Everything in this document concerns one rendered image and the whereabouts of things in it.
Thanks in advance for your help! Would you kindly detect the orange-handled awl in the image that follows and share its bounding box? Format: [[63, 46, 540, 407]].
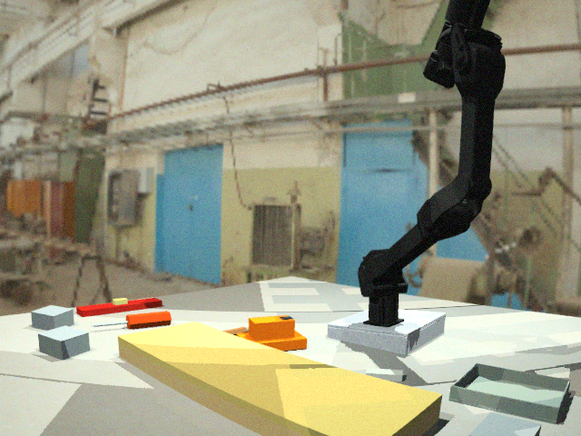
[[91, 311, 172, 330]]

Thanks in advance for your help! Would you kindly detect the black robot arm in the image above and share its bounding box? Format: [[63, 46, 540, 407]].
[[358, 0, 506, 327]]

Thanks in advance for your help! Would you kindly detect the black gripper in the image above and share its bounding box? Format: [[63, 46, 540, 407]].
[[423, 21, 455, 89]]

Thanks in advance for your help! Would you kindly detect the yellow panel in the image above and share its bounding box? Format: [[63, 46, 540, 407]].
[[118, 322, 442, 436]]

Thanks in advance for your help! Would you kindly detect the red bar with yellow insert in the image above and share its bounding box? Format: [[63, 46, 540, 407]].
[[76, 298, 162, 317]]

